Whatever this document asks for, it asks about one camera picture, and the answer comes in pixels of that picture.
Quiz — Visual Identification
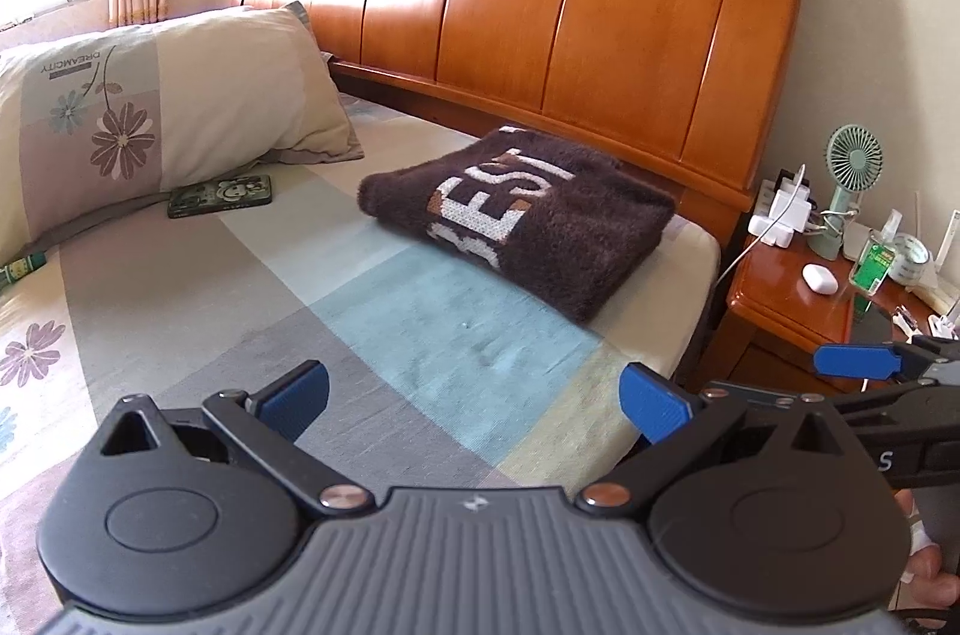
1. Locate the white charging cable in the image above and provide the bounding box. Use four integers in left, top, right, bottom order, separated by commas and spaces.
715, 162, 809, 291

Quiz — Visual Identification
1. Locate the clear bottle green label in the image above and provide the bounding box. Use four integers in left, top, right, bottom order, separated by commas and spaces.
847, 228, 899, 297

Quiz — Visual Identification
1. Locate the person's right hand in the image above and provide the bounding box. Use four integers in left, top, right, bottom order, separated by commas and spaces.
892, 489, 960, 613

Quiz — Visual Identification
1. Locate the clear tape roll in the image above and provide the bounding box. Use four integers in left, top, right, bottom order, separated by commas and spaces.
892, 232, 937, 289

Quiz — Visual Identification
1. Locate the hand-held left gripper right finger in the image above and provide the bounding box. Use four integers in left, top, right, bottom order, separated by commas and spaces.
576, 361, 860, 522

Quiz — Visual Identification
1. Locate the wooden nightstand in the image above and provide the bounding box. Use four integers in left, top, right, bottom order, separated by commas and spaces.
709, 237, 960, 396

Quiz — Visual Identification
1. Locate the floral pillow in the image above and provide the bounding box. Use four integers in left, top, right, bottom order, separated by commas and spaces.
0, 1, 366, 265

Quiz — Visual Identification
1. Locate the brown fuzzy sweater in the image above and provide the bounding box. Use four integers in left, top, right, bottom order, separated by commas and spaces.
356, 125, 680, 325

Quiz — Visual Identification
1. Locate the small green desk fan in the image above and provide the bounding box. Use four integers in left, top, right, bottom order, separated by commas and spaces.
806, 123, 886, 261

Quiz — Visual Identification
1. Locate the white earbuds case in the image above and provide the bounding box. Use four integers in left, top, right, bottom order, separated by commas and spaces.
801, 262, 839, 295

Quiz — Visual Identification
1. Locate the wooden headboard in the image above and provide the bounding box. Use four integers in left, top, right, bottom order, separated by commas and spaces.
232, 0, 818, 246

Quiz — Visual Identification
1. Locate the dark flat object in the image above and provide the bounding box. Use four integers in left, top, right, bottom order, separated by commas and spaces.
853, 293, 892, 343

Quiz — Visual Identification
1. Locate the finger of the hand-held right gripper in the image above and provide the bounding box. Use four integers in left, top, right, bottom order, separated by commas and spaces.
701, 378, 835, 412
814, 335, 960, 382

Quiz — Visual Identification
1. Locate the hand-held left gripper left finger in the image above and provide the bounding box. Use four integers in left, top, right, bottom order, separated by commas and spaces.
99, 359, 374, 517

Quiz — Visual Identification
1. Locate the green cartoon phone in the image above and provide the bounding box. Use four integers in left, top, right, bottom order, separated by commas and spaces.
166, 175, 273, 220

